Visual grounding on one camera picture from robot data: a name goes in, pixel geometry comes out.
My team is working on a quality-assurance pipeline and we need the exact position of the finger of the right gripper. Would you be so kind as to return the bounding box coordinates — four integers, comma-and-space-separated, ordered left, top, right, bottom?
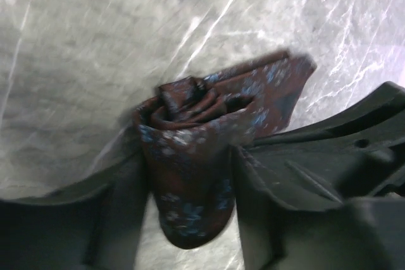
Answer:
248, 82, 404, 210

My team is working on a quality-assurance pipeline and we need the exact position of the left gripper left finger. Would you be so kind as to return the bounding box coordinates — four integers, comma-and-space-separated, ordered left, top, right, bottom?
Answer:
1, 153, 149, 269

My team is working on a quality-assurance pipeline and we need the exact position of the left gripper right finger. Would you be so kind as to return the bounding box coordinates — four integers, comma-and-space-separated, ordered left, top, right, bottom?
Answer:
234, 150, 404, 269

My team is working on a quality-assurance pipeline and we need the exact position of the brown blue floral tie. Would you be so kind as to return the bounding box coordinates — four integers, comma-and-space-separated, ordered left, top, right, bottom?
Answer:
133, 49, 316, 249

